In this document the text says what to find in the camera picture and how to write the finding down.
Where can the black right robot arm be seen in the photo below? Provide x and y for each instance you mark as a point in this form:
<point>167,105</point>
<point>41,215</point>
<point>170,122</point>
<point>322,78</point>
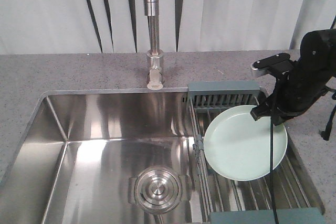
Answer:
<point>317,57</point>

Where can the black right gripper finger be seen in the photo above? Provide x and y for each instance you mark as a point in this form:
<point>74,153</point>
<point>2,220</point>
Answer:
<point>261,111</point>
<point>277,118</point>

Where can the round steel sink drain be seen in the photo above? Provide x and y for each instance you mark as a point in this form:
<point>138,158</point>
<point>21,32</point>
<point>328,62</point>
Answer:
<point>159,189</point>

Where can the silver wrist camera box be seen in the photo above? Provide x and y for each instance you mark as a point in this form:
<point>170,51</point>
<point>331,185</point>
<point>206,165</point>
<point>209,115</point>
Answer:
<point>276,66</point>

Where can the white pleated curtain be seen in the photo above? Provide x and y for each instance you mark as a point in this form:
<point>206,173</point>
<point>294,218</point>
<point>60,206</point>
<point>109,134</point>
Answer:
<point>92,26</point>

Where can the stainless steel sink basin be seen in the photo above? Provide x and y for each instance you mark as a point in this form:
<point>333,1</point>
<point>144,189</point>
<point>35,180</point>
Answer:
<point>81,148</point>

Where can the light green round plate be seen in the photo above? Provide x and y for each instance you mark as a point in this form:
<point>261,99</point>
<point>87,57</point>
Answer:
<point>239,148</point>

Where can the grey sink drying rack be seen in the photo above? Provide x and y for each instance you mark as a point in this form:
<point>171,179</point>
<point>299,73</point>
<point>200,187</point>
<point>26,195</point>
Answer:
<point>230,201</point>

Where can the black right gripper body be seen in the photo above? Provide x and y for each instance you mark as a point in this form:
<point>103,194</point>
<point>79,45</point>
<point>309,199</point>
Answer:
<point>292,97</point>

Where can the steel kitchen faucet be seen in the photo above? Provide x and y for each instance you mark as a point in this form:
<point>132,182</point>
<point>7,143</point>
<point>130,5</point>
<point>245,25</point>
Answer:
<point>155,60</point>

